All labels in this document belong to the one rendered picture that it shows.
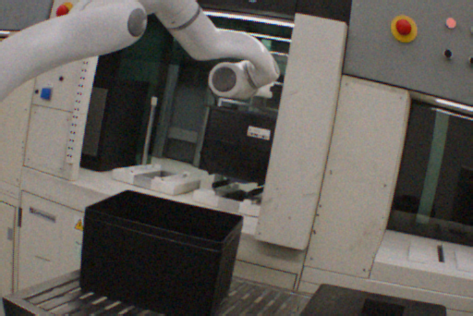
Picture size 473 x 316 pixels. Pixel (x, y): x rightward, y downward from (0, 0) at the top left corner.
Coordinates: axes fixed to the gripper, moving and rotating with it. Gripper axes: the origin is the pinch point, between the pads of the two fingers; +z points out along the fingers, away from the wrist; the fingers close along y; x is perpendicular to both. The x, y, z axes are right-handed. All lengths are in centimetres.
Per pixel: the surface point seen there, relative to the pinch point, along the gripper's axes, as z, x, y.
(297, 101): -34.7, -1.7, 18.8
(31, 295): -86, -45, -11
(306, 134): -34.7, -8.5, 22.3
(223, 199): -10.2, -31.7, -1.8
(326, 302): -66, -35, 39
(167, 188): -10.3, -32.9, -18.5
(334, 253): -30, -34, 34
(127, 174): -10.5, -31.9, -32.4
